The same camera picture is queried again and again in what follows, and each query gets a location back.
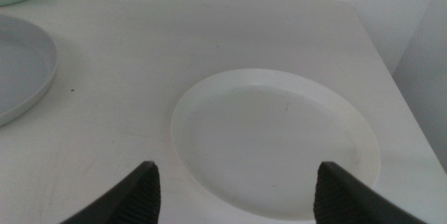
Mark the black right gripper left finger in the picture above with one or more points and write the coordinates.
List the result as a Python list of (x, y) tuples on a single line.
[(132, 203)]

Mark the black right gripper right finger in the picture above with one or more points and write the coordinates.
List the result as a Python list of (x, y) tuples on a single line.
[(345, 203)]

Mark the grey shallow bowl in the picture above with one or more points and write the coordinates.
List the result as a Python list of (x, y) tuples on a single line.
[(21, 67)]

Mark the white shallow bowl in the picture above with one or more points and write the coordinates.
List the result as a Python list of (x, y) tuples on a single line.
[(272, 147)]

